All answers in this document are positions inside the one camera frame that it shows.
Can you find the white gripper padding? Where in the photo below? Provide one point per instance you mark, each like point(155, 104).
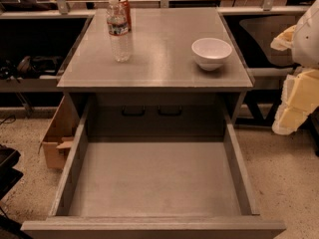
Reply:
point(307, 44)

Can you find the grey top drawer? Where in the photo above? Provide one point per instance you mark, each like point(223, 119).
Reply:
point(155, 172)

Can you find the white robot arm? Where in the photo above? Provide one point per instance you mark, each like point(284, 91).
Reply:
point(305, 45)

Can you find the grey drawer cabinet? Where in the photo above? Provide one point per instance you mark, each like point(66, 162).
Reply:
point(161, 75)

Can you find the white ceramic bowl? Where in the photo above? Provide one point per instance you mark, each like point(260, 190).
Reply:
point(210, 53)

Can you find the clear plastic water bottle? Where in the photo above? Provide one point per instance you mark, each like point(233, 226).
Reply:
point(118, 29)

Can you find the red soda can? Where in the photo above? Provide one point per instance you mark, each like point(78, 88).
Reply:
point(127, 8)

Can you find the brown cardboard box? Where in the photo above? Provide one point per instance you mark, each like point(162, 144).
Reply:
point(60, 133)

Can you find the black headphones on shelf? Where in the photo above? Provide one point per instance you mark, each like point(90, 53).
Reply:
point(32, 67)

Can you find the black chair base left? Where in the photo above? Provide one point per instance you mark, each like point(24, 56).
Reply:
point(9, 176)

